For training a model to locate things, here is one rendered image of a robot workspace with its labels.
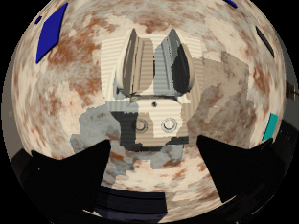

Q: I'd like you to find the blue flat plate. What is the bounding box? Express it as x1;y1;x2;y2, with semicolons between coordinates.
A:
35;2;68;63

